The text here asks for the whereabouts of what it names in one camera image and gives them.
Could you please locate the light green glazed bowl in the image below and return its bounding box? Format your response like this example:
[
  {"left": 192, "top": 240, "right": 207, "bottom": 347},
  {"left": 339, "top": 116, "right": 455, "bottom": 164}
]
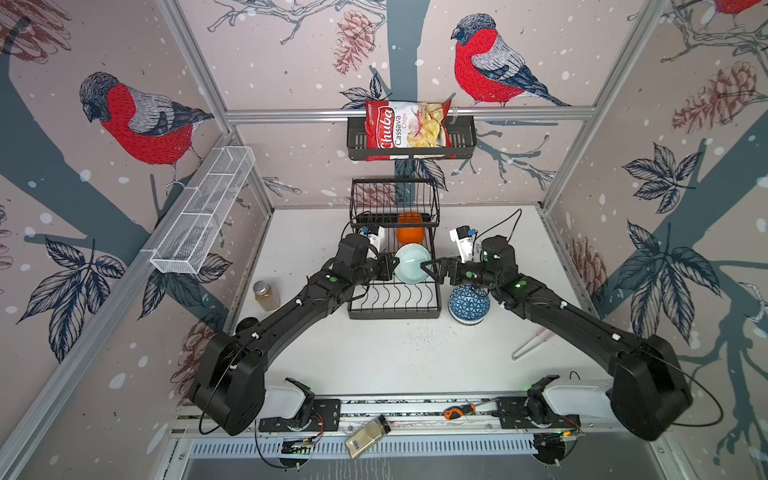
[{"left": 394, "top": 243, "right": 431, "bottom": 285}]

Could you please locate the blue patterned bowl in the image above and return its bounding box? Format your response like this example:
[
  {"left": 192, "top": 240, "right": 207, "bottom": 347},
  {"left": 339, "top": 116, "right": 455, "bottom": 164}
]
[{"left": 448, "top": 285, "right": 491, "bottom": 326}]

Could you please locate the orange glass bowl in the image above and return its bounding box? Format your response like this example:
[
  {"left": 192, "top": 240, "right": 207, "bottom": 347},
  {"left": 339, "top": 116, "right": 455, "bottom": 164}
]
[{"left": 396, "top": 212, "right": 425, "bottom": 245}]

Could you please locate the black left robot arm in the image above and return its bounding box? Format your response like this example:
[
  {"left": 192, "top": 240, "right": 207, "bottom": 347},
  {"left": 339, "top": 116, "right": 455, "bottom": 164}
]
[{"left": 187, "top": 233, "right": 400, "bottom": 435}]

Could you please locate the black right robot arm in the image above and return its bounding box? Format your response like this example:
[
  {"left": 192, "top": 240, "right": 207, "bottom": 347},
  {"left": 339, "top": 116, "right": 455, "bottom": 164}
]
[{"left": 420, "top": 236, "right": 693, "bottom": 441}]

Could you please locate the small jar with brown contents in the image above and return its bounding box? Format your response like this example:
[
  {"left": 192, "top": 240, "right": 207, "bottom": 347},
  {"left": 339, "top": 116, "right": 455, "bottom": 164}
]
[{"left": 252, "top": 280, "right": 281, "bottom": 312}]

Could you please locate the red cassava chips bag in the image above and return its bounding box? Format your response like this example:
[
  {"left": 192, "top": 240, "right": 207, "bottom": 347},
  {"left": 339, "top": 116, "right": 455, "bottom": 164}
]
[{"left": 365, "top": 100, "right": 452, "bottom": 150}]

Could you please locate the beige electronic box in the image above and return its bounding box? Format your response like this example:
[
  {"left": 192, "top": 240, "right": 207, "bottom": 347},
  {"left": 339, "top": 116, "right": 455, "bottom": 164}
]
[{"left": 345, "top": 415, "right": 391, "bottom": 459}]

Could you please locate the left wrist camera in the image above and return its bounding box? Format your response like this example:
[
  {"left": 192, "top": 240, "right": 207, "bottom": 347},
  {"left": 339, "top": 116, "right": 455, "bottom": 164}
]
[{"left": 362, "top": 226, "right": 386, "bottom": 253}]

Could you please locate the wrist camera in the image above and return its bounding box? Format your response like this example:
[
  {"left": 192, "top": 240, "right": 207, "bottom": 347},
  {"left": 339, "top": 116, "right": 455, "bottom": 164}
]
[
  {"left": 449, "top": 225, "right": 477, "bottom": 263},
  {"left": 362, "top": 226, "right": 386, "bottom": 253}
]

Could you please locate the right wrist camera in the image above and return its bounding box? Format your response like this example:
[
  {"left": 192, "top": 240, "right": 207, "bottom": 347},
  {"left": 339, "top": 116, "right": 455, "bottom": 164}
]
[{"left": 449, "top": 225, "right": 477, "bottom": 263}]

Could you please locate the black wall basket shelf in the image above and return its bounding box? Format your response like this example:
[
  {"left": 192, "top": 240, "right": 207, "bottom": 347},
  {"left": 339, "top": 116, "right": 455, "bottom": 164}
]
[{"left": 347, "top": 116, "right": 477, "bottom": 161}]

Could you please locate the orange handled screwdriver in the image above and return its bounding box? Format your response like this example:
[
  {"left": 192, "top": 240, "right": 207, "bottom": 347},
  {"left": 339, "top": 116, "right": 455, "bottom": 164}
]
[{"left": 443, "top": 403, "right": 476, "bottom": 421}]

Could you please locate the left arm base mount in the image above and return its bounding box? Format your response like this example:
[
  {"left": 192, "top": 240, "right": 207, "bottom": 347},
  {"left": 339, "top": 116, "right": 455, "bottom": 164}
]
[{"left": 255, "top": 377, "right": 341, "bottom": 433}]

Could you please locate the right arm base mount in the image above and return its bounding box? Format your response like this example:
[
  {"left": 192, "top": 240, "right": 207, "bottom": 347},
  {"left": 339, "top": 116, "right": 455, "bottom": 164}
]
[{"left": 494, "top": 375, "right": 583, "bottom": 467}]

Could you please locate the white wire wall shelf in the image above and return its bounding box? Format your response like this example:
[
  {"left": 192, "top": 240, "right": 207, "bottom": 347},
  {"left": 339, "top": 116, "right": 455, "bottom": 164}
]
[{"left": 150, "top": 146, "right": 255, "bottom": 274}]

